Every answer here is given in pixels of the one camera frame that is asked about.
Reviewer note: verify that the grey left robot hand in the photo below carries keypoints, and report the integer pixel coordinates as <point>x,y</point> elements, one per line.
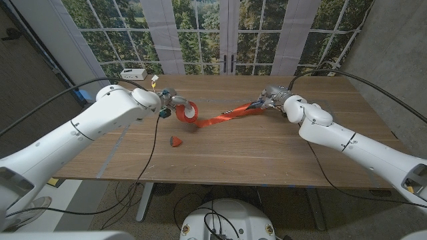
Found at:
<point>175,99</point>

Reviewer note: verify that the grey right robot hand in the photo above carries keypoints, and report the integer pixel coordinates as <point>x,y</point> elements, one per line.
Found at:
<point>272,96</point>

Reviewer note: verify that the orange ribbon spool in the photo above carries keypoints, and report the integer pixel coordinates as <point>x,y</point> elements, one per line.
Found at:
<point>217,118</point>

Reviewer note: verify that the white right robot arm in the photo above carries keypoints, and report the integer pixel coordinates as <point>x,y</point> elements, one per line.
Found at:
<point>350,140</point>

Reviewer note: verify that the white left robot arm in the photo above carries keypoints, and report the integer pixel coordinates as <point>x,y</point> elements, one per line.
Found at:
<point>83,133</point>

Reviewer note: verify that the red toy strawberry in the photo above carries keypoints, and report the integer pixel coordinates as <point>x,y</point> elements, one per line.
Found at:
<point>175,141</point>

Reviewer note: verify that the white power strip box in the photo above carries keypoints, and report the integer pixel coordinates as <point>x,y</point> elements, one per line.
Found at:
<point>133,74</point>

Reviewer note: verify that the printed window forest backdrop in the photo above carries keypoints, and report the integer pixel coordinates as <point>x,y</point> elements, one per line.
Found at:
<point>300,33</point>

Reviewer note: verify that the black round base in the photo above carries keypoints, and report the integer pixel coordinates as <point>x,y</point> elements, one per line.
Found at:
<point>164,189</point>

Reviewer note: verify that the white table leg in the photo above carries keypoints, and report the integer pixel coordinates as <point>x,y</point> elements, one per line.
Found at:
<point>317,210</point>
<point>145,203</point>

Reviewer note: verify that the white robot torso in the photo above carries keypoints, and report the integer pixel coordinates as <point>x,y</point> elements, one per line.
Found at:
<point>230,220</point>

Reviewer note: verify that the yellow and black object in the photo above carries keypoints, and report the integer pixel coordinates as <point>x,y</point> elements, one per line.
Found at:
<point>53,182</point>

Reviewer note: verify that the grey sneaker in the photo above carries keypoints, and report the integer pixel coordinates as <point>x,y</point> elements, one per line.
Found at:
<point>31,210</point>

